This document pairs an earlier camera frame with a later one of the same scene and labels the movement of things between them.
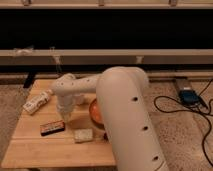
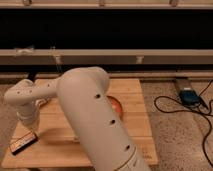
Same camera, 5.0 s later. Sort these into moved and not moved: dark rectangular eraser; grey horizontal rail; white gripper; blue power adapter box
Moved: white gripper; dark rectangular eraser
Not moved: grey horizontal rail; blue power adapter box
